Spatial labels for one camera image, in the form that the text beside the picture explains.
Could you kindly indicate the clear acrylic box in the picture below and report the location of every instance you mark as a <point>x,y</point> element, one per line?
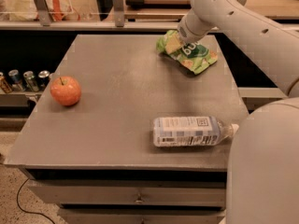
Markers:
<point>87,10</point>

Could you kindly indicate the green drink can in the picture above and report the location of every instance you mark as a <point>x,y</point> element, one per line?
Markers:
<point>30,79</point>

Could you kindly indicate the clear plastic water bottle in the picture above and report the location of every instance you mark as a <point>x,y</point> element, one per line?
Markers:
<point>191,131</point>

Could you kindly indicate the grey drawer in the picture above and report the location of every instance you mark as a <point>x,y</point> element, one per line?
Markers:
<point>124,193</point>
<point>140,216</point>

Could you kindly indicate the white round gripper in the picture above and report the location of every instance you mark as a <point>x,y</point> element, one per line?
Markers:
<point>188,33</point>

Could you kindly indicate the left grey metal bracket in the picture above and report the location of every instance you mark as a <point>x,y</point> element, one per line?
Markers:
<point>43,12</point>

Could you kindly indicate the dark drink can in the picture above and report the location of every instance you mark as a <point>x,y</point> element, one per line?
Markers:
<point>44,78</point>

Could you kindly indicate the green rice chip bag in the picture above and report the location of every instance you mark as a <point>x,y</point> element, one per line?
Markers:
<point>193,56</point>

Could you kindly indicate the middle grey metal bracket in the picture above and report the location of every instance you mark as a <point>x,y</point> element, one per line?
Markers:
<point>118,6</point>

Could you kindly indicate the upper grey drawer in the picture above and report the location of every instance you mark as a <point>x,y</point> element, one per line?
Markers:
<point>124,193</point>

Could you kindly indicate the lower grey drawer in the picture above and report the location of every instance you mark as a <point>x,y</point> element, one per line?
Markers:
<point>140,216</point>

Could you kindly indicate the white orange plastic bag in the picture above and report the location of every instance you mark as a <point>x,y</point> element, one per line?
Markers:
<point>33,10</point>

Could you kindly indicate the grey metal bracket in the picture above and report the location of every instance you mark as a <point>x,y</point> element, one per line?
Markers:
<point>43,12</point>
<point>118,6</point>

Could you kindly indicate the grey drawer cabinet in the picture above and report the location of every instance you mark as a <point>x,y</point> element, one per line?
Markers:
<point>107,135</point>

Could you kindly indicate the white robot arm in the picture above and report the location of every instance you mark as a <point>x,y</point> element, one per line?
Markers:
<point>263,168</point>

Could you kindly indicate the red apple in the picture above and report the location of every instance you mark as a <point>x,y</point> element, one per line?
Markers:
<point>65,90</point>

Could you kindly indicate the brown drink can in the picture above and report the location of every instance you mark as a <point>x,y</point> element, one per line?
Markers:
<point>4,85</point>

